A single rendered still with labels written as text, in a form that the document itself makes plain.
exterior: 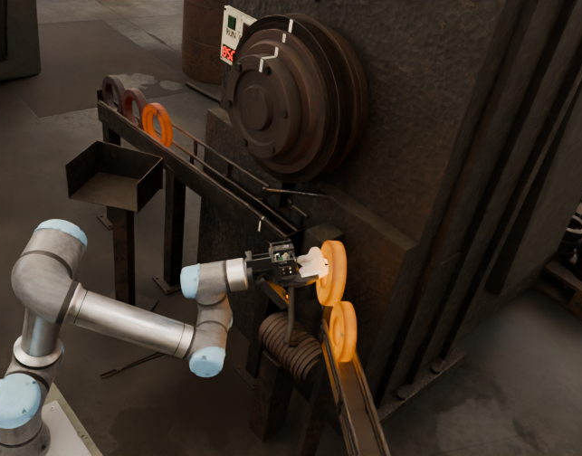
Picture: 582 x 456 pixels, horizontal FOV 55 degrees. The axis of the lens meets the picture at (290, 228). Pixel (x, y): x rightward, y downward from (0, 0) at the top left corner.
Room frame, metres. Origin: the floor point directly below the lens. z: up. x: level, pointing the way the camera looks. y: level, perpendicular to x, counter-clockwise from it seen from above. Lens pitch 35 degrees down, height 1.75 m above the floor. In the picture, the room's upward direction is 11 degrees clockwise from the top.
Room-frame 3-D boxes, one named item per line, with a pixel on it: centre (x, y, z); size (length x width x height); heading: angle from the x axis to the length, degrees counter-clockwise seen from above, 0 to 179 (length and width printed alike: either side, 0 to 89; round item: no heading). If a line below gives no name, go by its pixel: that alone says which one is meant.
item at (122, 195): (1.66, 0.64, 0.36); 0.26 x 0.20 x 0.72; 82
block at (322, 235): (1.37, -0.11, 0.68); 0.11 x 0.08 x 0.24; 137
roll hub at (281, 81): (1.44, 0.14, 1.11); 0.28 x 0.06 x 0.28; 47
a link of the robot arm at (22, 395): (0.81, 0.59, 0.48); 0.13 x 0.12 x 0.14; 7
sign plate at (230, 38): (1.83, 0.25, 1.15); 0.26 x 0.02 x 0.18; 47
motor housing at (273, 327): (1.19, -0.08, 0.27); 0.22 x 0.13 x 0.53; 47
